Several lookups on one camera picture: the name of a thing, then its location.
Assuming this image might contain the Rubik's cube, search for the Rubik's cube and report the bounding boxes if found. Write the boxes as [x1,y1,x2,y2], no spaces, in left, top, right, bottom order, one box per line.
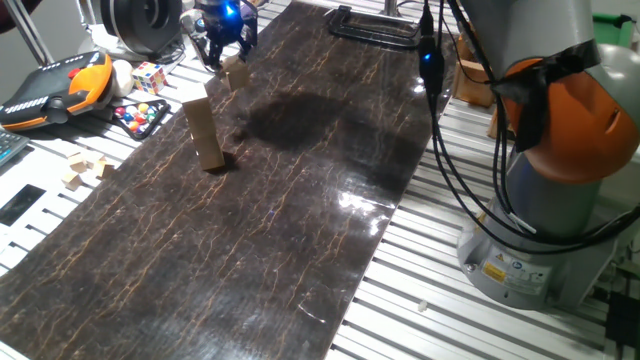
[131,60,169,96]

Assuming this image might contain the grey metal rod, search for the grey metal rod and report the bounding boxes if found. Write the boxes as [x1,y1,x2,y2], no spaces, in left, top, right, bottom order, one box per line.
[3,0,55,66]

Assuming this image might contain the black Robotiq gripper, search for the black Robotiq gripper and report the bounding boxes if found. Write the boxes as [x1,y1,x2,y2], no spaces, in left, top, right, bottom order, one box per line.
[197,0,260,71]

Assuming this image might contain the brown wooden box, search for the brown wooden box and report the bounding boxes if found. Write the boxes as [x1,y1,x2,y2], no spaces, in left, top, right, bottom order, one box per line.
[455,34,476,64]
[452,58,496,109]

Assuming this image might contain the black tray of balls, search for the black tray of balls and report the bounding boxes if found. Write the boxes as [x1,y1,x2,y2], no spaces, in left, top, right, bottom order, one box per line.
[110,98,172,141]

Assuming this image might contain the small wooden cube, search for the small wooden cube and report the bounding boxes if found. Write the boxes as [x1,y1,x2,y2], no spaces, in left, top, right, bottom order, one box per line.
[93,157,116,180]
[67,152,89,174]
[60,170,83,192]

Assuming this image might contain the dark red sleeved forearm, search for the dark red sleeved forearm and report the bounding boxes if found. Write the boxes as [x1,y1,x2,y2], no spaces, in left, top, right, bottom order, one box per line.
[0,0,44,22]

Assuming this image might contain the green box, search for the green box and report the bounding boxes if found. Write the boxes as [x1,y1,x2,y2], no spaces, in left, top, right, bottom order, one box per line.
[592,12,634,49]

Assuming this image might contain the black orange teach pendant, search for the black orange teach pendant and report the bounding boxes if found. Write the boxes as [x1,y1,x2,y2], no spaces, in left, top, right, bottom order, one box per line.
[0,49,115,132]

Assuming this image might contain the grey keyboard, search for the grey keyboard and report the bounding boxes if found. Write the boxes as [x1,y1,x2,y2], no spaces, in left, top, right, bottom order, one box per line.
[0,130,31,168]

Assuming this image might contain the light wooden cube block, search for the light wooden cube block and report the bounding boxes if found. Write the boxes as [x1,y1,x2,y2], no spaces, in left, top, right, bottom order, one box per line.
[189,130,222,154]
[219,53,251,92]
[179,82,211,115]
[195,145,227,172]
[183,107,216,139]

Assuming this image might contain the black round fan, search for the black round fan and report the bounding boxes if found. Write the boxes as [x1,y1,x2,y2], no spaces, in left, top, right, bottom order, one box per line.
[99,0,184,56]

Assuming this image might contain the black clamp frame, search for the black clamp frame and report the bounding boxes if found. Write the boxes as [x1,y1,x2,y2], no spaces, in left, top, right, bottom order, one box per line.
[327,4,424,50]

